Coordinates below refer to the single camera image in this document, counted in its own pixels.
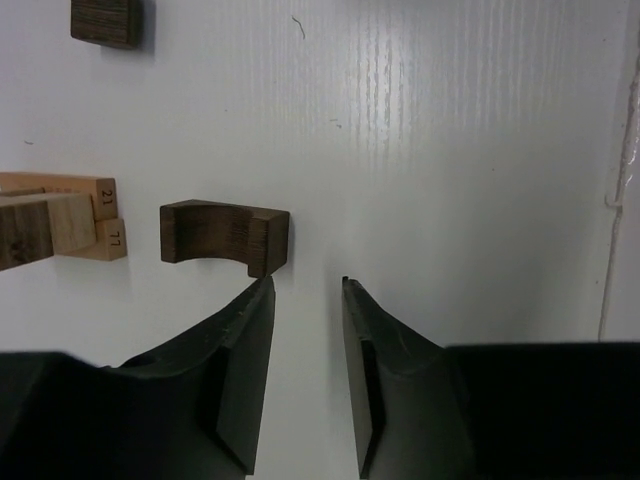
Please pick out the plain long light wood block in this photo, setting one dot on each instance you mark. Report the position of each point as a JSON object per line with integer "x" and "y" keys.
{"x": 111, "y": 242}

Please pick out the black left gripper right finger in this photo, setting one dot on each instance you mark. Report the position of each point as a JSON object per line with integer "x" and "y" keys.
{"x": 408, "y": 416}

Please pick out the engraved long light wood block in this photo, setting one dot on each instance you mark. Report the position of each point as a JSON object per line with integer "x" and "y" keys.
{"x": 102, "y": 190}

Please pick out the dark wood arch block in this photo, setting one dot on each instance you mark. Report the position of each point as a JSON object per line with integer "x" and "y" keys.
{"x": 197, "y": 229}

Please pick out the dark wood cube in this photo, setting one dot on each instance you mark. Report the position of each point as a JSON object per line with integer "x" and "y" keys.
{"x": 111, "y": 23}

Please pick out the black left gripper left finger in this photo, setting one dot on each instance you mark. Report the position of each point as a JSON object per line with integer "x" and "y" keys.
{"x": 191, "y": 408}

